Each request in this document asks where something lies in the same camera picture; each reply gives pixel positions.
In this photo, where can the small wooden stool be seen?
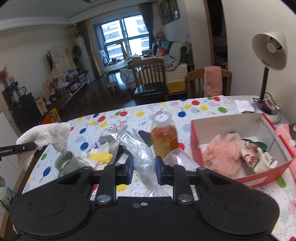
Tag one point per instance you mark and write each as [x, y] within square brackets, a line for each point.
[112, 86]

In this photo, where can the floral green-trim cloth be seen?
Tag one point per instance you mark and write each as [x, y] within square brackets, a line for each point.
[256, 158]

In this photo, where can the orange gift box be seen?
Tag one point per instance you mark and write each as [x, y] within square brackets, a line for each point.
[47, 120]

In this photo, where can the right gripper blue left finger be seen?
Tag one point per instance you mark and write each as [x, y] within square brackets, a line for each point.
[126, 171]

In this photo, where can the red white cardboard box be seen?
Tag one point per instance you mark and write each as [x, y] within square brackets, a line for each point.
[252, 126]

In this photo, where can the halved purple onion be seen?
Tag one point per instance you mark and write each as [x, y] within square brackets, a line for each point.
[268, 105]

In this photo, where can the panda tissue pack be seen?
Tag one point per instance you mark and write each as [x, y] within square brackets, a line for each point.
[107, 134]

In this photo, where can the clear plastic bag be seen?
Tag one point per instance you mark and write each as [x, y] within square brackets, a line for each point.
[145, 164]

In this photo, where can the white fluffy towel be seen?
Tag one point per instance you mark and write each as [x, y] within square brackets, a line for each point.
[55, 134]

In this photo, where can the yellow white sponge cloth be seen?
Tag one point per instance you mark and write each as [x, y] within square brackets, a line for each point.
[99, 158]

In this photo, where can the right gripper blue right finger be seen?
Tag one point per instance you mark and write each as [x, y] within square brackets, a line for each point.
[164, 172]

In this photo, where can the green ceramic cup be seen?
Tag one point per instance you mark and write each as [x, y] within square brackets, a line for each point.
[66, 163]

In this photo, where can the pink plastic bag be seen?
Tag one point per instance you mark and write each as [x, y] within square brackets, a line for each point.
[287, 134]

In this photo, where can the pink towel on chair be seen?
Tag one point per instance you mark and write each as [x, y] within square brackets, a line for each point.
[213, 85]

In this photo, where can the dark wooden chair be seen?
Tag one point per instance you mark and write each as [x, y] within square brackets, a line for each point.
[150, 79]

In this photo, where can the orange drink bottle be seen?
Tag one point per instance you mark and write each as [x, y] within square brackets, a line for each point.
[164, 134]

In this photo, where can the wooden chair at table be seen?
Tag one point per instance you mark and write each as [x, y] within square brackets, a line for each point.
[194, 83]

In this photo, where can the purple green sponge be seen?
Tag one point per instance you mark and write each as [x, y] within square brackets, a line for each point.
[146, 137]

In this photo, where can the silver desk lamp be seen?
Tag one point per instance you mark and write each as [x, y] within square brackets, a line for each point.
[271, 49]

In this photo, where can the white paper napkin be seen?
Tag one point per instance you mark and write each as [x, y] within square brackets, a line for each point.
[244, 106]

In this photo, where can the tv cabinet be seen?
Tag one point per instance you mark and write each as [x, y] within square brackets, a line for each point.
[60, 99]

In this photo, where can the sofa with blankets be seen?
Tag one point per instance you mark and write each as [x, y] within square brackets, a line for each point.
[176, 57]

